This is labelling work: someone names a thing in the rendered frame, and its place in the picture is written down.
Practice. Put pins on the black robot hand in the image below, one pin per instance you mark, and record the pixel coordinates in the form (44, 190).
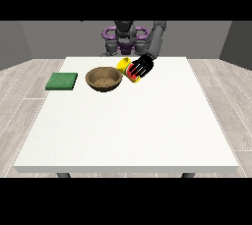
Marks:
(143, 65)

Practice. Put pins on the yellow cup with melon print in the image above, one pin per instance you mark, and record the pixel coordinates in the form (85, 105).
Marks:
(123, 65)

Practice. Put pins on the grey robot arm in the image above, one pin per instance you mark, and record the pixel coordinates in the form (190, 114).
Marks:
(155, 39)

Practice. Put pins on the brown wooden bowl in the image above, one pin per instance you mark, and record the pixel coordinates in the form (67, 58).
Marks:
(104, 78)

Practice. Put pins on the green square pad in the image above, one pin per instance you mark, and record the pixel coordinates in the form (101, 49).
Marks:
(61, 81)

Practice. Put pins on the grey robot trunk purple rings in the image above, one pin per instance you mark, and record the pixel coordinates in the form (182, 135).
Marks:
(124, 40)

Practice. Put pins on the dark table leg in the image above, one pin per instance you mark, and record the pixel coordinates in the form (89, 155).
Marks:
(63, 175)
(188, 175)

